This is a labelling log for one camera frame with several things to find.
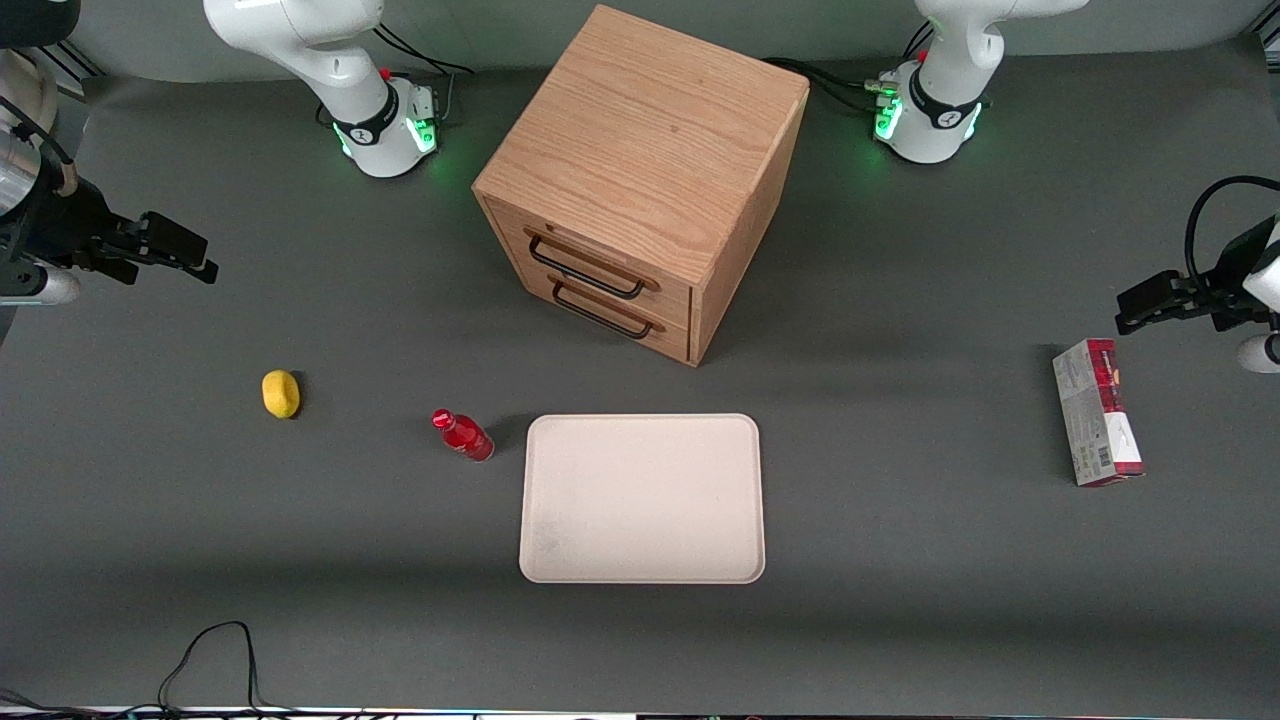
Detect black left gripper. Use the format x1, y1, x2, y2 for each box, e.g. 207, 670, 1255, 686
1114, 222, 1279, 337

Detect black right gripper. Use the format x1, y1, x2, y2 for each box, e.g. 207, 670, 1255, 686
0, 176, 220, 288

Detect red coke bottle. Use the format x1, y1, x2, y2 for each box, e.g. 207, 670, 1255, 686
431, 408, 496, 464

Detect beige rectangular tray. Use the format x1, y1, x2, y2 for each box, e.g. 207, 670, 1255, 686
518, 413, 767, 585

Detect grey and red carton box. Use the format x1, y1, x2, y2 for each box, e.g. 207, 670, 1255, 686
1051, 338, 1147, 489

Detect yellow lemon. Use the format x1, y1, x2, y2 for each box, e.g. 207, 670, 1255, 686
261, 369, 302, 421

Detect wooden two-drawer cabinet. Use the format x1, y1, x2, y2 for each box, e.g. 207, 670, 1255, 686
472, 4, 811, 369

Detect black left gripper cable loop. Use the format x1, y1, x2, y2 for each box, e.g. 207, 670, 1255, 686
1184, 175, 1280, 287

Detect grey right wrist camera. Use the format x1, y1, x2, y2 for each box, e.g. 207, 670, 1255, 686
0, 262, 83, 307

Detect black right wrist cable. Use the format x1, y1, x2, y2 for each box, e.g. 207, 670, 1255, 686
0, 94, 79, 198

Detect black right arm base cable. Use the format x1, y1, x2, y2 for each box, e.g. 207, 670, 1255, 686
372, 22, 477, 126

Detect black arm base cable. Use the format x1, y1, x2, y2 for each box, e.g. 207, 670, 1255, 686
372, 22, 477, 126
763, 56, 893, 113

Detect black wire drawer handle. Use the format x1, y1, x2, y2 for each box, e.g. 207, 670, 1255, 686
551, 279, 654, 341
527, 232, 647, 301

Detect black left arm base cable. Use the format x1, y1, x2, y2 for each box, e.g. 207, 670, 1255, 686
763, 56, 893, 113

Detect black cable on table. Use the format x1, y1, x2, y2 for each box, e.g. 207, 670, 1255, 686
155, 620, 301, 719

